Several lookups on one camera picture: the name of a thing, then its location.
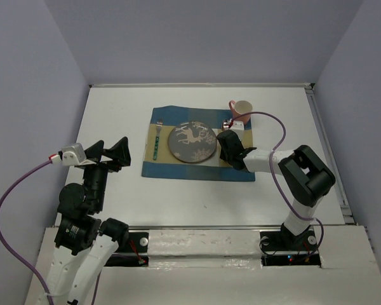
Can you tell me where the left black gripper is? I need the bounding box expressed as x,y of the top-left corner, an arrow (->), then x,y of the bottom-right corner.
82,135 -> 131,210

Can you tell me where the dark patterned plate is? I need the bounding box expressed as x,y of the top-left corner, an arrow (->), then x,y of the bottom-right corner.
168,121 -> 217,163

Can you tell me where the pink cup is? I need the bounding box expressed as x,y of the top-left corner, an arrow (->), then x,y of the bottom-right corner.
229,100 -> 253,125

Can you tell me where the fork with teal handle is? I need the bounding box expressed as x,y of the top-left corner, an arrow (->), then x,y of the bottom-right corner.
153,119 -> 163,161

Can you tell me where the blue beige checked cloth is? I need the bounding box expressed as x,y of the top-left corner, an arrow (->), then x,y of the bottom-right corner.
142,105 -> 255,182

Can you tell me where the spoon with teal handle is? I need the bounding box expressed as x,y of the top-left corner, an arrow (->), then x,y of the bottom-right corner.
221,120 -> 231,131

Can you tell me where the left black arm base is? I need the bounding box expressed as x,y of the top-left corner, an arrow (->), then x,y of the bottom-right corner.
105,231 -> 149,268

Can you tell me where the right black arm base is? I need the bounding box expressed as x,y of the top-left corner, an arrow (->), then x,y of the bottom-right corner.
258,230 -> 321,267

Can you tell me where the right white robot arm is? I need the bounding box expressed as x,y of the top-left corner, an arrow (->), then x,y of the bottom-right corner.
217,130 -> 336,249

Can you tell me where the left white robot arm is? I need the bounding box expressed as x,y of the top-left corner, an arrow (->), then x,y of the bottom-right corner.
36,137 -> 131,304

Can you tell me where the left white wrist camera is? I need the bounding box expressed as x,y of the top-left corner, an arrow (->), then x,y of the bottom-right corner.
49,143 -> 96,166

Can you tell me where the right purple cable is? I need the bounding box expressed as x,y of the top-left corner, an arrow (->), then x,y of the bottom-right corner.
230,111 -> 324,255

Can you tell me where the purple cable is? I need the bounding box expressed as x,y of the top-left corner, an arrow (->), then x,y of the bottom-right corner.
230,111 -> 324,255
0,155 -> 147,305

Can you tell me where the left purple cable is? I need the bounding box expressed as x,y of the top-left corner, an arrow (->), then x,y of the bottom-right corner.
0,155 -> 147,305

